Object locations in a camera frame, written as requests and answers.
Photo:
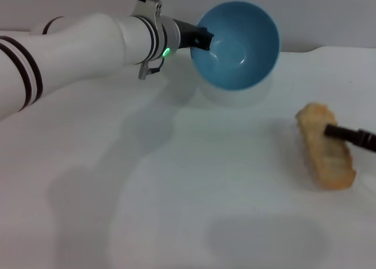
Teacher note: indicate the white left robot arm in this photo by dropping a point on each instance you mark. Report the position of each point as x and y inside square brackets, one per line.
[76, 48]

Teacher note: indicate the left camera mount bracket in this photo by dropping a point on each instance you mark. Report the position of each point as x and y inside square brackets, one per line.
[148, 7]

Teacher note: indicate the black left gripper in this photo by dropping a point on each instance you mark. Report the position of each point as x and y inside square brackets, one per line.
[185, 34]

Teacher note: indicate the orange striped bread loaf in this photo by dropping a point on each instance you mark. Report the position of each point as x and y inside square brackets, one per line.
[323, 148]

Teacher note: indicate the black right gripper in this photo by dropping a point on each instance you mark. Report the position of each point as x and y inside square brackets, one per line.
[368, 139]

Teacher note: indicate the blue bowl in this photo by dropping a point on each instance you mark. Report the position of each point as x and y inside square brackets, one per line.
[239, 50]

